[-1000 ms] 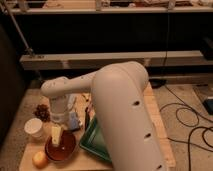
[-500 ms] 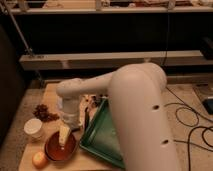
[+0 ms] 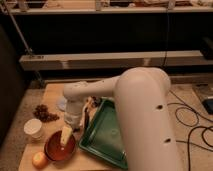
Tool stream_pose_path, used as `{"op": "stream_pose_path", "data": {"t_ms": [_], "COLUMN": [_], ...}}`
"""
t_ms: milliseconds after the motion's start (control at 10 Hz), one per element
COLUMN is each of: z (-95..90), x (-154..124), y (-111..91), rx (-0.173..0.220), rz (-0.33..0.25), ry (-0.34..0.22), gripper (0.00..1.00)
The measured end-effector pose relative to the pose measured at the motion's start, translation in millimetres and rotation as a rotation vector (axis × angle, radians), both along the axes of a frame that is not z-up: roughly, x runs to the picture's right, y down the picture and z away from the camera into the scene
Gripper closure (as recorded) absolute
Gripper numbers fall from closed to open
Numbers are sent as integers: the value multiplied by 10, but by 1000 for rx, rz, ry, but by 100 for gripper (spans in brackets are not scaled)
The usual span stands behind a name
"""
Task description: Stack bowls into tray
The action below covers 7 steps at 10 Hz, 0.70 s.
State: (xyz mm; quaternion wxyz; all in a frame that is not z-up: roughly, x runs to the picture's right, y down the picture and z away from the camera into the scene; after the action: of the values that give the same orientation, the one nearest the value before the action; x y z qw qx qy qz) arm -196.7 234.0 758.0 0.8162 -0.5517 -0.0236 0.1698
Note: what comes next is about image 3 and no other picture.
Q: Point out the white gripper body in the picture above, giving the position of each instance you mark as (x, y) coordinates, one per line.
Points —
(73, 112)

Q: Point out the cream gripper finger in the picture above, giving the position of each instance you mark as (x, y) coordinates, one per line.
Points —
(65, 135)

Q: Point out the brown ceramic bowl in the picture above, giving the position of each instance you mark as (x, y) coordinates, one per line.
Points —
(55, 152)

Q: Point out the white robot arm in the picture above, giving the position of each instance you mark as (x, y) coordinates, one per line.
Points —
(140, 101)

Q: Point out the green plastic tray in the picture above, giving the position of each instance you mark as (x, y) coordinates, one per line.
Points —
(102, 138)

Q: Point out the wooden board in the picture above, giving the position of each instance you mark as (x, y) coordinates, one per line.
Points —
(79, 161)

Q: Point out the brown grape bunch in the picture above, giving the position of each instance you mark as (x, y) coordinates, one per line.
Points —
(41, 112)

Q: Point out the white cup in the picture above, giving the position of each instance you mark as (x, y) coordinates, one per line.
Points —
(33, 128)

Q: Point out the orange apple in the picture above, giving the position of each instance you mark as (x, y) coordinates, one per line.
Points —
(39, 160)

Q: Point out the metal shelf rail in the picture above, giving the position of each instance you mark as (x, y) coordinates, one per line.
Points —
(112, 60)

